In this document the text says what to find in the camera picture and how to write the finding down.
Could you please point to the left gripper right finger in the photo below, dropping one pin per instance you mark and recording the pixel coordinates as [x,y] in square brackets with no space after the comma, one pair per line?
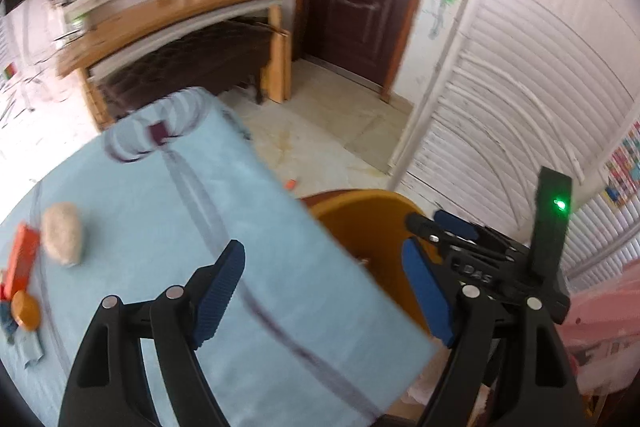
[514,349]

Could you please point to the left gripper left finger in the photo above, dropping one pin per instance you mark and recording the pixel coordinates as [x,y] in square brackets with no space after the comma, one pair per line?
[107,385]

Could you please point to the orange round lid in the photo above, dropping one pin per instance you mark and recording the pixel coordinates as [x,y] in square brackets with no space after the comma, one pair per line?
[25,311]

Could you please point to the orange box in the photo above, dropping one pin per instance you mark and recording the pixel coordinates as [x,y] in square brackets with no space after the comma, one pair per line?
[21,261]

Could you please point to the white packet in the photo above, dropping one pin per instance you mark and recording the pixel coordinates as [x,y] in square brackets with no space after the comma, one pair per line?
[28,347]

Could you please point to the blue wrapper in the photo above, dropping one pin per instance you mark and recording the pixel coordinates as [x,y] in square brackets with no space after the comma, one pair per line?
[7,322]

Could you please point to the orange trash bin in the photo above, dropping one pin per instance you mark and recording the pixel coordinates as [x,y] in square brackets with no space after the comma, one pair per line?
[371,226]

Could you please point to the light blue patterned tablecloth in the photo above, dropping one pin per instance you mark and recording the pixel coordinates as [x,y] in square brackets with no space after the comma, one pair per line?
[308,338]

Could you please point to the white louvered screen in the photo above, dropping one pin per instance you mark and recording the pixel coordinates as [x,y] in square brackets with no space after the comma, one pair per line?
[505,88]

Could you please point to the dark tufted bench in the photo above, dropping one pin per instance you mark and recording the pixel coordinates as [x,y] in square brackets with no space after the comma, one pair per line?
[217,58]

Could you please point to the wooden desk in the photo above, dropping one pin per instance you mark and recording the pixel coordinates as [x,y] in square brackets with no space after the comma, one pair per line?
[128,35]

